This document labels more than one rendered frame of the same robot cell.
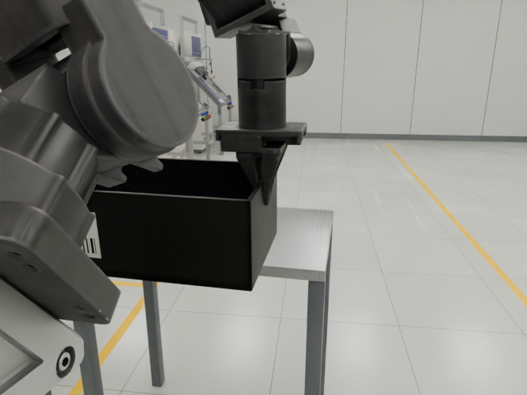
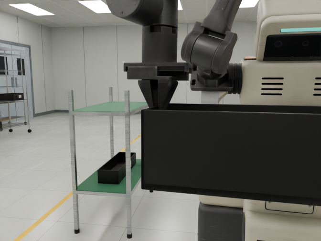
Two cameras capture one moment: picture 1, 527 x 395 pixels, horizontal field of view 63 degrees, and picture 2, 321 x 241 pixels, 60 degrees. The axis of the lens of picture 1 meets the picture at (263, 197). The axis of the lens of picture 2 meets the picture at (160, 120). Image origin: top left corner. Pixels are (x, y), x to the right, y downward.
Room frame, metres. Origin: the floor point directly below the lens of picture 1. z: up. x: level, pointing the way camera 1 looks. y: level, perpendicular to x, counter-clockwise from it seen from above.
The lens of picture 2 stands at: (0.98, 0.02, 1.17)
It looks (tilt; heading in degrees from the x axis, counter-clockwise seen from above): 8 degrees down; 182
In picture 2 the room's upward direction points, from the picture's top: straight up
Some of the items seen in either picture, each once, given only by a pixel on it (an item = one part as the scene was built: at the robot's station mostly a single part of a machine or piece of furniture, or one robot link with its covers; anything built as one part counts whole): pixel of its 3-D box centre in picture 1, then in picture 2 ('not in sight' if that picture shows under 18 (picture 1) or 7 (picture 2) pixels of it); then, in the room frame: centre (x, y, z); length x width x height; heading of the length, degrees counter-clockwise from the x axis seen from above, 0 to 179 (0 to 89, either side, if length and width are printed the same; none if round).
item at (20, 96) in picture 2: not in sight; (12, 96); (-4.89, -3.40, 0.82); 0.40 x 0.30 x 0.14; 179
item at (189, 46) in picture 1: (185, 86); not in sight; (6.64, 1.18, 0.95); 1.36 x 0.82 x 1.90; 83
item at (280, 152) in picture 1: (256, 168); (164, 97); (0.52, 0.01, 1.14); 0.07 x 0.07 x 0.09; 79
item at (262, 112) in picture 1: (262, 110); (159, 52); (0.52, 0.00, 1.21); 0.10 x 0.07 x 0.07; 79
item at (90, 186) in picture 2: not in sight; (118, 150); (-1.42, -0.44, 0.55); 0.91 x 0.46 x 1.10; 173
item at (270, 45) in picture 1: (263, 56); (158, 12); (0.52, 0.00, 1.28); 0.07 x 0.06 x 0.07; 153
